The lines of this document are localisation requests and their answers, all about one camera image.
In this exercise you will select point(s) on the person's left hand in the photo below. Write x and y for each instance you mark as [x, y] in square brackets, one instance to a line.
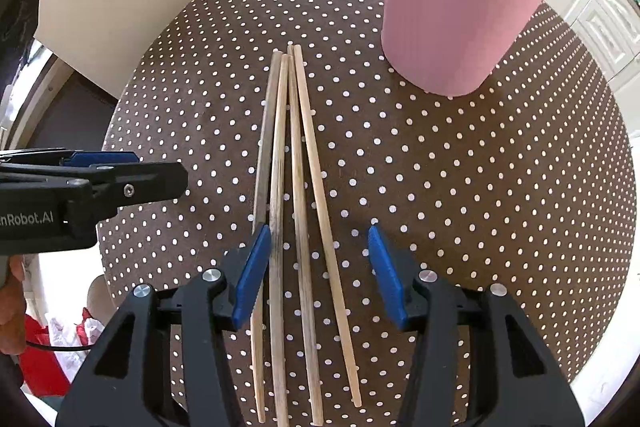
[10, 317]

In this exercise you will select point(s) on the pink cup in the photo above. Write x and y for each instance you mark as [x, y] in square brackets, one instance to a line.
[450, 7]

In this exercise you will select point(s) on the wooden chopstick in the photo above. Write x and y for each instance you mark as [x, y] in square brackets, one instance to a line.
[299, 207]
[279, 207]
[320, 207]
[265, 157]

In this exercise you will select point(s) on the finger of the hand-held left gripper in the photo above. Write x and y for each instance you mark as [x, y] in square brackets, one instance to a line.
[145, 182]
[105, 157]

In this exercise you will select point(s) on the brown polka dot tablecloth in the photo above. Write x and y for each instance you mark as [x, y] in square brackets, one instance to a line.
[450, 207]

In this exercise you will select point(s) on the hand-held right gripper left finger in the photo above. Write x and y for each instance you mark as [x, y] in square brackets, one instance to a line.
[252, 277]

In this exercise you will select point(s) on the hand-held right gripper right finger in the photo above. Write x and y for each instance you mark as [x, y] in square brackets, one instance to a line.
[387, 277]

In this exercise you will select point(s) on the red cloth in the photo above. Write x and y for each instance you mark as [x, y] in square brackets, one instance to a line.
[45, 357]

